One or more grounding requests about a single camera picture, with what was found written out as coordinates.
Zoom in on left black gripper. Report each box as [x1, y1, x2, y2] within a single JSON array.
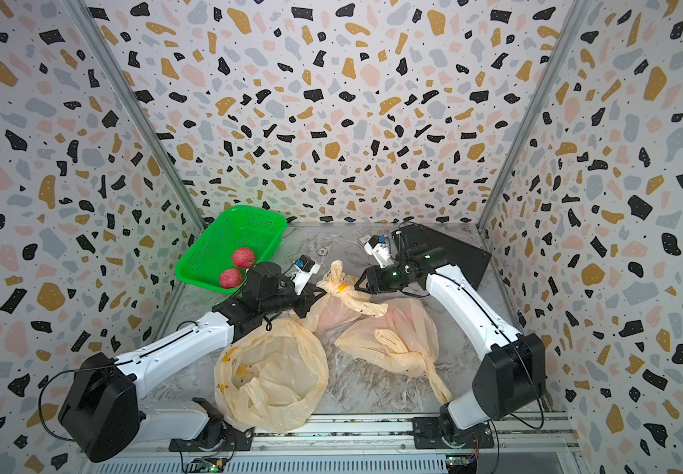
[[260, 282, 329, 319]]

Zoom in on red apple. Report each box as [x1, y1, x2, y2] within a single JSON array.
[[219, 268, 244, 290], [232, 247, 256, 269]]

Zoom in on beige plastic bag with apples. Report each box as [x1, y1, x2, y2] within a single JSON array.
[[214, 317, 329, 433]]

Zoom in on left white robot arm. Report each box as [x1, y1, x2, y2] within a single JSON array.
[[58, 256, 324, 463]]

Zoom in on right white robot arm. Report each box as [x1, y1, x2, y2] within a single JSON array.
[[355, 236, 546, 444]]

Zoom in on green plastic mesh basket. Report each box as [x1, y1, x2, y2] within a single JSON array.
[[175, 205, 287, 294]]

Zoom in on black flat box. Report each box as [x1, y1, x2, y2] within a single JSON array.
[[398, 223, 491, 290]]

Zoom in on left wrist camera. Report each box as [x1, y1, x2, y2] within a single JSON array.
[[291, 255, 320, 295]]

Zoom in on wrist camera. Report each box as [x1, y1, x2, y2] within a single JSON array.
[[291, 255, 320, 295], [361, 235, 395, 268]]

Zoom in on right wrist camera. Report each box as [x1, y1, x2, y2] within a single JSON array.
[[361, 235, 395, 268]]

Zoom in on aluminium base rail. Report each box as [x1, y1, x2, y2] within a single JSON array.
[[77, 412, 588, 473]]

